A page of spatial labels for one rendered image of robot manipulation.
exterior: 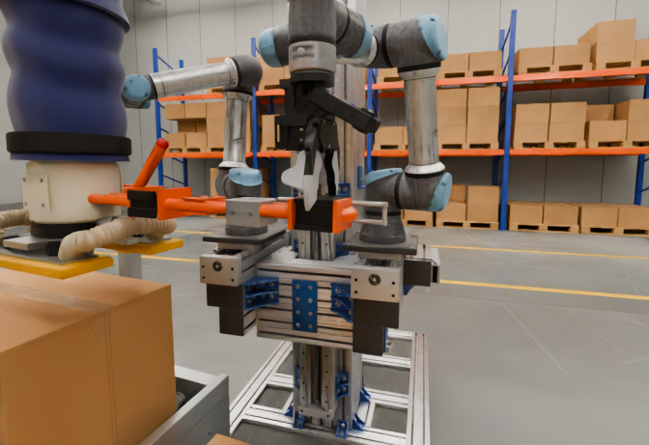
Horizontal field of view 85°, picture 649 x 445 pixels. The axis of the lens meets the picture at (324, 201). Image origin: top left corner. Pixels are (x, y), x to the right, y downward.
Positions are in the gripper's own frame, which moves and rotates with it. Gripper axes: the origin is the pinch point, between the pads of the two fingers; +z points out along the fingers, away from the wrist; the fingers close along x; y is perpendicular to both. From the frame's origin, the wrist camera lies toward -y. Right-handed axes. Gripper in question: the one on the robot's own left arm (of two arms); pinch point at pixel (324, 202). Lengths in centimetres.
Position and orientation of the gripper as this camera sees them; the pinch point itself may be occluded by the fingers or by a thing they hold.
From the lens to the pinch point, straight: 58.1
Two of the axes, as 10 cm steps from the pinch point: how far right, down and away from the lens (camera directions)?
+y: -9.2, -0.5, 4.0
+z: 0.0, 9.9, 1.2
